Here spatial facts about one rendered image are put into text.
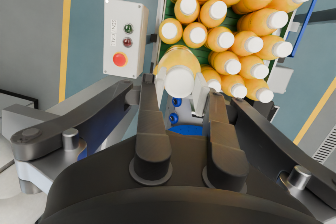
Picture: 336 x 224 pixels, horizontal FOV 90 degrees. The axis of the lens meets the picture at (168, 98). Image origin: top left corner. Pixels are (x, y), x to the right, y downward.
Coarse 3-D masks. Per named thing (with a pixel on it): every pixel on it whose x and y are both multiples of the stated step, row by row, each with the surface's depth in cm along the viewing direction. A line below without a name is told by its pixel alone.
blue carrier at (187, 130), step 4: (172, 128) 65; (176, 128) 65; (180, 128) 66; (184, 128) 66; (188, 128) 67; (192, 128) 67; (196, 128) 68; (200, 128) 68; (176, 132) 63; (180, 132) 63; (184, 132) 63; (188, 132) 64; (192, 132) 64; (196, 132) 65; (200, 132) 65
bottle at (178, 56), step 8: (168, 48) 39; (176, 48) 29; (184, 48) 30; (168, 56) 25; (176, 56) 24; (184, 56) 24; (192, 56) 26; (160, 64) 26; (168, 64) 24; (176, 64) 24; (184, 64) 24; (192, 64) 24; (192, 72) 23; (200, 72) 26
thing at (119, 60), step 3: (117, 54) 46; (120, 54) 46; (114, 57) 47; (117, 57) 47; (120, 57) 47; (123, 57) 47; (114, 60) 47; (117, 60) 47; (120, 60) 47; (123, 60) 47; (114, 63) 48; (117, 63) 47; (120, 63) 47; (123, 63) 47
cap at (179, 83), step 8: (168, 72) 22; (176, 72) 21; (184, 72) 21; (168, 80) 21; (176, 80) 21; (184, 80) 21; (192, 80) 21; (168, 88) 22; (176, 88) 22; (184, 88) 21; (192, 88) 21; (176, 96) 22; (184, 96) 22
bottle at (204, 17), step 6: (210, 0) 45; (216, 0) 44; (204, 6) 45; (210, 6) 42; (204, 12) 45; (198, 18) 52; (204, 18) 46; (210, 18) 44; (222, 18) 45; (204, 24) 48; (210, 24) 46; (216, 24) 46
